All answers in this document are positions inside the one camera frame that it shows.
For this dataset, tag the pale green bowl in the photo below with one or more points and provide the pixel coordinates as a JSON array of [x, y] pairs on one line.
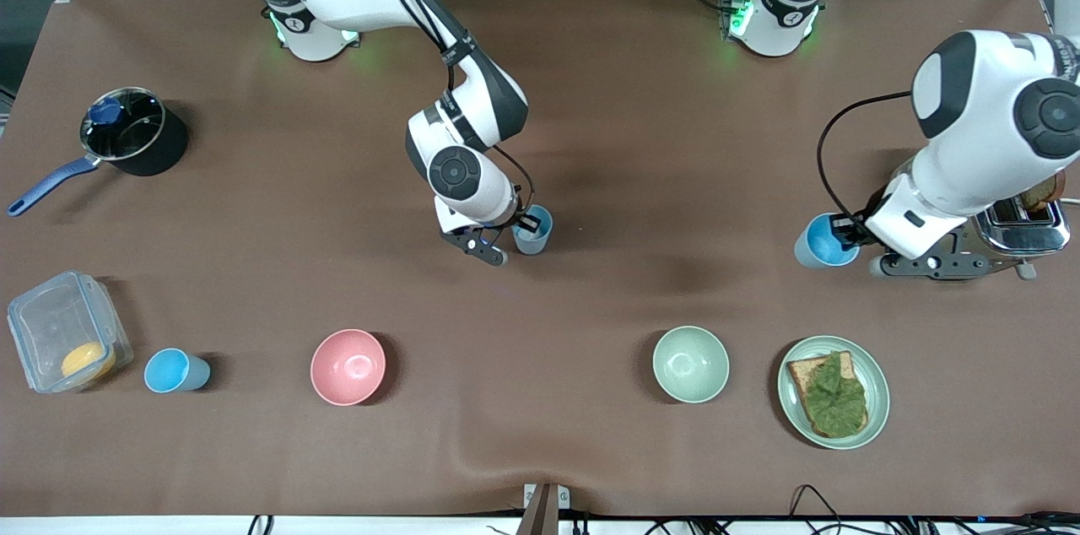
[[690, 364]]

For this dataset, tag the glass lid with blue knob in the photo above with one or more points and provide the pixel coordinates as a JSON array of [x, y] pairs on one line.
[[131, 130]]

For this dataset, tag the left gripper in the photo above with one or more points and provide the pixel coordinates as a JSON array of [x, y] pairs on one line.
[[861, 224]]

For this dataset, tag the dark toasted bread slice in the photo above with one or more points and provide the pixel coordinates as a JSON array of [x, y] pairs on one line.
[[1044, 196]]

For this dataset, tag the green lettuce leaf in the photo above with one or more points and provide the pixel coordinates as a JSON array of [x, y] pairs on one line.
[[837, 396]]

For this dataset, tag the brown table mat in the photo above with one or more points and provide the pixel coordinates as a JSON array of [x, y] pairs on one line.
[[591, 332]]

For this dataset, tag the light blue plastic cup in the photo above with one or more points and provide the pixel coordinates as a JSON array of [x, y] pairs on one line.
[[533, 245], [173, 371], [814, 245]]

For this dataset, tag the pink bowl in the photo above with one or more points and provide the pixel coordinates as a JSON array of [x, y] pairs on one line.
[[348, 368]]

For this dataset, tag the beige and chrome toaster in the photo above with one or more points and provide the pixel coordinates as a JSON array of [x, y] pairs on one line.
[[1025, 235]]

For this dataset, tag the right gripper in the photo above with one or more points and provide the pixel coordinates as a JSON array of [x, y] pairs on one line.
[[511, 221]]

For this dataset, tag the orange round food piece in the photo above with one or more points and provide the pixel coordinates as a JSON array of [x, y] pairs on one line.
[[89, 360]]

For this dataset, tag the aluminium profile bracket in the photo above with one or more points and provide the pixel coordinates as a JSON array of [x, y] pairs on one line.
[[544, 510]]

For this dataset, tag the clear plastic food container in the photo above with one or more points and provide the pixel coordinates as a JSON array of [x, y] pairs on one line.
[[51, 324]]

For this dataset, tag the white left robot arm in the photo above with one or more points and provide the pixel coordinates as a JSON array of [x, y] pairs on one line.
[[987, 96]]

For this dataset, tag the pale green plate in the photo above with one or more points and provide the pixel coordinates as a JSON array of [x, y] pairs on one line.
[[877, 387]]

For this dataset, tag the brown bread slice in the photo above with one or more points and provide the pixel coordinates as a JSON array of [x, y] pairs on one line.
[[801, 379]]

